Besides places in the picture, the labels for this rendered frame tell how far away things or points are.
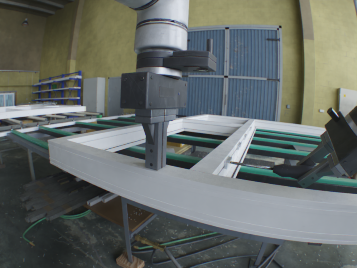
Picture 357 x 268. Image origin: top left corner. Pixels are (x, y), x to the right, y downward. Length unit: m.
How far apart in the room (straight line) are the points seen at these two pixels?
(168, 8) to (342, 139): 0.36
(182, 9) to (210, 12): 7.69
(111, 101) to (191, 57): 9.48
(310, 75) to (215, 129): 5.80
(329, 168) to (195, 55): 0.30
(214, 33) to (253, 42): 1.49
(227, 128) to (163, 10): 0.91
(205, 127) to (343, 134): 0.90
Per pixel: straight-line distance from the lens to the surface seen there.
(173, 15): 0.31
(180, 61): 0.27
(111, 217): 1.32
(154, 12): 0.30
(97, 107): 9.78
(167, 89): 0.29
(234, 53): 7.12
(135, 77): 0.26
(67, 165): 0.52
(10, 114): 2.43
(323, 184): 0.63
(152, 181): 0.32
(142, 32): 0.30
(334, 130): 0.42
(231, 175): 0.48
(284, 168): 0.42
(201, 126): 1.16
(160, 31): 0.29
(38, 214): 1.41
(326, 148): 0.44
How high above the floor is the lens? 1.05
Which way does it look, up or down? 10 degrees down
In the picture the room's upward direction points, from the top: 3 degrees clockwise
